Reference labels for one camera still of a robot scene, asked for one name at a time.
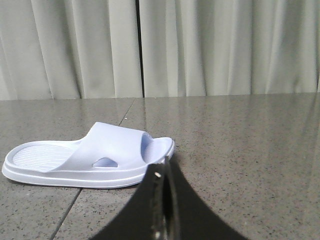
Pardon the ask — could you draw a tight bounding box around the grey-white curtain left panel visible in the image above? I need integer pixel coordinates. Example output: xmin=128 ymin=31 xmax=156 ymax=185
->
xmin=0 ymin=0 xmax=143 ymax=100

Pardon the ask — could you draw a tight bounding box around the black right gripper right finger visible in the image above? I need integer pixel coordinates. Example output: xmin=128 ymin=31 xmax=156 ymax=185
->
xmin=163 ymin=157 xmax=246 ymax=240

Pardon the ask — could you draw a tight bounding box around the grey-white curtain right panel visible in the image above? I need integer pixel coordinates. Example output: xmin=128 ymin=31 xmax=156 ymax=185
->
xmin=139 ymin=0 xmax=320 ymax=97

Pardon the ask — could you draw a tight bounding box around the light blue slipper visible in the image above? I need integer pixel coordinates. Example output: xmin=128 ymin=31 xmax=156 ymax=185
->
xmin=1 ymin=122 xmax=175 ymax=189

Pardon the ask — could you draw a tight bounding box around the grey-white curtain panel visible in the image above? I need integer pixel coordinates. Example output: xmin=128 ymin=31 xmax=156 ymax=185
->
xmin=0 ymin=0 xmax=143 ymax=100
xmin=139 ymin=0 xmax=320 ymax=97

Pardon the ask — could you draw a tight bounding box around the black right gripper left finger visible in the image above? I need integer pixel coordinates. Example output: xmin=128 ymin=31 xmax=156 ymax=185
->
xmin=92 ymin=163 xmax=165 ymax=240

